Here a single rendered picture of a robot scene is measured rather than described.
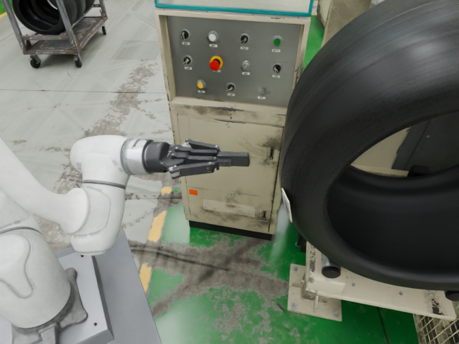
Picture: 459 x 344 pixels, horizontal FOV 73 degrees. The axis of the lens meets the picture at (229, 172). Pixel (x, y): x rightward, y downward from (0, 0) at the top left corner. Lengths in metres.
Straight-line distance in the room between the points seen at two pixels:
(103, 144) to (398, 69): 0.62
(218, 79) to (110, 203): 0.76
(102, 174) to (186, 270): 1.16
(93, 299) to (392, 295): 0.82
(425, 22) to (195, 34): 0.92
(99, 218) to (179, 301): 1.09
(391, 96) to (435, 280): 0.45
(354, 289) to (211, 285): 1.01
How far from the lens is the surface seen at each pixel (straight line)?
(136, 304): 1.07
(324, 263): 0.82
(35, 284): 0.86
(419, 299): 1.00
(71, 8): 4.18
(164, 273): 1.86
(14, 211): 0.99
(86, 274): 1.08
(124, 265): 1.15
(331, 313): 1.79
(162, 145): 0.74
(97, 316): 1.00
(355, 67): 0.51
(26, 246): 0.85
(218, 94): 1.37
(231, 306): 1.74
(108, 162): 0.78
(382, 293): 0.96
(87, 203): 0.74
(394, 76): 0.48
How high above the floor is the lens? 1.59
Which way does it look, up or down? 43 degrees down
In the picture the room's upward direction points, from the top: straight up
